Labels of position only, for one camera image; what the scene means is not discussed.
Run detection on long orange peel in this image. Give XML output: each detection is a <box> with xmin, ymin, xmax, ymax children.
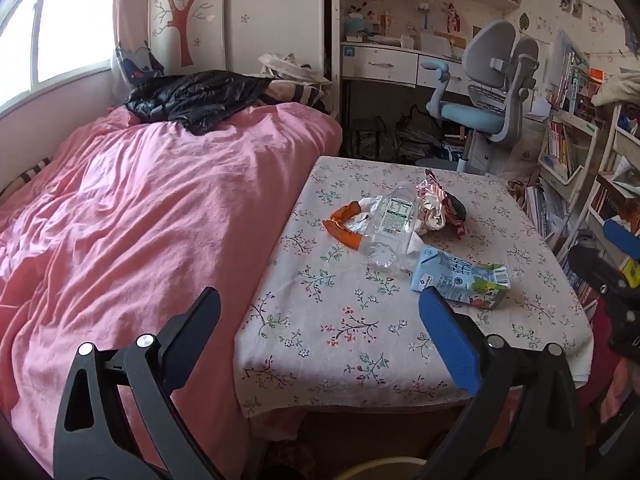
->
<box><xmin>324</xmin><ymin>219</ymin><xmax>362</xmax><ymax>251</ymax></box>

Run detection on white wardrobe with tree print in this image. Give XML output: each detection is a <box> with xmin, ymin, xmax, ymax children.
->
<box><xmin>147</xmin><ymin>0</ymin><xmax>327</xmax><ymax>82</ymax></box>

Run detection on pink blanket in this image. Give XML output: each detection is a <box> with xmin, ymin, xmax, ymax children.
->
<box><xmin>0</xmin><ymin>102</ymin><xmax>343</xmax><ymax>476</ymax></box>

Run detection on striped pillow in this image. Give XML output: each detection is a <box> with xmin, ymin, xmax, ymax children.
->
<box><xmin>0</xmin><ymin>157</ymin><xmax>52</xmax><ymax>197</ymax></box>

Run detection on clear storage bag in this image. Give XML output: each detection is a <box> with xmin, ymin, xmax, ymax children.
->
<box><xmin>350</xmin><ymin>117</ymin><xmax>388</xmax><ymax>158</ymax></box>

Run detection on striped cloth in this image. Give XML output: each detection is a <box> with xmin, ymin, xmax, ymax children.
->
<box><xmin>267</xmin><ymin>80</ymin><xmax>333</xmax><ymax>113</ymax></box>

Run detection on beige trash bin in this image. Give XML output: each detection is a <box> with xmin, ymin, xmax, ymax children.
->
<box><xmin>334</xmin><ymin>455</ymin><xmax>432</xmax><ymax>480</ymax></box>

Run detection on black puffer jacket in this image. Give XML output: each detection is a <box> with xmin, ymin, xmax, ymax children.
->
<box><xmin>124</xmin><ymin>70</ymin><xmax>273</xmax><ymax>136</ymax></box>

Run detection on grey and blue desk chair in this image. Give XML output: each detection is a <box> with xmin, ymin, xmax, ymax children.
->
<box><xmin>420</xmin><ymin>20</ymin><xmax>541</xmax><ymax>176</ymax></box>

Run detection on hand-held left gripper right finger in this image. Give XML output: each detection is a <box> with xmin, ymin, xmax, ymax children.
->
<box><xmin>417</xmin><ymin>286</ymin><xmax>593</xmax><ymax>480</ymax></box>

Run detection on pile of magazines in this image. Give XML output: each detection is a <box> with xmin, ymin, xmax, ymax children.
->
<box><xmin>520</xmin><ymin>184</ymin><xmax>567</xmax><ymax>242</ymax></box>

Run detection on window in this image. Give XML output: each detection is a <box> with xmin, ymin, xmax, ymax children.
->
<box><xmin>0</xmin><ymin>0</ymin><xmax>119</xmax><ymax>111</ymax></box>

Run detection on wide white book rack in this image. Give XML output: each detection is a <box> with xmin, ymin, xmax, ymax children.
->
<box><xmin>582</xmin><ymin>100</ymin><xmax>640</xmax><ymax>273</ymax></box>

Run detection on white tissue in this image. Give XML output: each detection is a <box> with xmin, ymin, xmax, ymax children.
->
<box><xmin>356</xmin><ymin>197</ymin><xmax>387</xmax><ymax>217</ymax></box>

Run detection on blue drink carton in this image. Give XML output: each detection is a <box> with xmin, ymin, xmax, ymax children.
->
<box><xmin>410</xmin><ymin>246</ymin><xmax>512</xmax><ymax>309</ymax></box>

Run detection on photo string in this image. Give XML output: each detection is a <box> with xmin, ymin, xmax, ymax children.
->
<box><xmin>525</xmin><ymin>0</ymin><xmax>640</xmax><ymax>61</ymax></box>

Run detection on beige cloth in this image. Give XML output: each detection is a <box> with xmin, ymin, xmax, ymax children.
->
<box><xmin>592</xmin><ymin>71</ymin><xmax>640</xmax><ymax>107</ymax></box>

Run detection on large upright books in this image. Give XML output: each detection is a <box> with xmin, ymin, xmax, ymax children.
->
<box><xmin>547</xmin><ymin>30</ymin><xmax>592</xmax><ymax>111</ymax></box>

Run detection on white tote bag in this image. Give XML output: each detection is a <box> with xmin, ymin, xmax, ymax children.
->
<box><xmin>258</xmin><ymin>52</ymin><xmax>332</xmax><ymax>84</ymax></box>

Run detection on blue cartoon print cushion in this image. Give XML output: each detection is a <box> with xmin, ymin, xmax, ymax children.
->
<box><xmin>116</xmin><ymin>45</ymin><xmax>166</xmax><ymax>82</ymax></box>

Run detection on white red wrapper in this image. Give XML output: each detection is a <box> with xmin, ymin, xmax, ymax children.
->
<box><xmin>416</xmin><ymin>170</ymin><xmax>461</xmax><ymax>234</ymax></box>

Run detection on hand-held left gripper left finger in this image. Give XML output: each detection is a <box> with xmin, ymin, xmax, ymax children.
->
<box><xmin>52</xmin><ymin>286</ymin><xmax>226</xmax><ymax>480</ymax></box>

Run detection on clear plastic bottle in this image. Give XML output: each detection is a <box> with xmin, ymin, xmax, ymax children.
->
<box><xmin>361</xmin><ymin>181</ymin><xmax>420</xmax><ymax>273</ymax></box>

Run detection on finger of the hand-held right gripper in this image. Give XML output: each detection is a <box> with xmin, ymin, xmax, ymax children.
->
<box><xmin>602</xmin><ymin>218</ymin><xmax>640</xmax><ymax>261</ymax></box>
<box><xmin>567</xmin><ymin>243</ymin><xmax>633</xmax><ymax>295</ymax></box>

